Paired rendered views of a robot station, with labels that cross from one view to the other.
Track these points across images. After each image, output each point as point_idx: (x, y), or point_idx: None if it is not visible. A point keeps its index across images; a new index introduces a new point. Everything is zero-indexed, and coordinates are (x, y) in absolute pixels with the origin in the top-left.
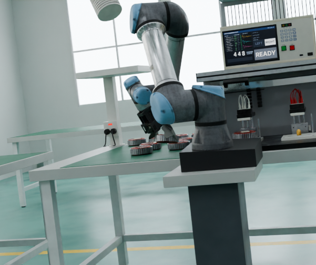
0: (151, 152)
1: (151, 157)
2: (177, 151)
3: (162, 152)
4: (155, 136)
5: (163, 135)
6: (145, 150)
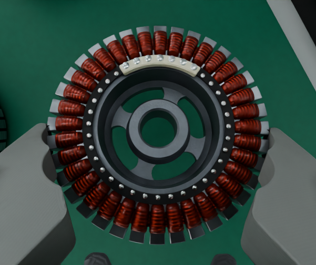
0: (2, 116)
1: (151, 248)
2: (126, 27)
3: (59, 82)
4: (106, 226)
5: (212, 229)
6: None
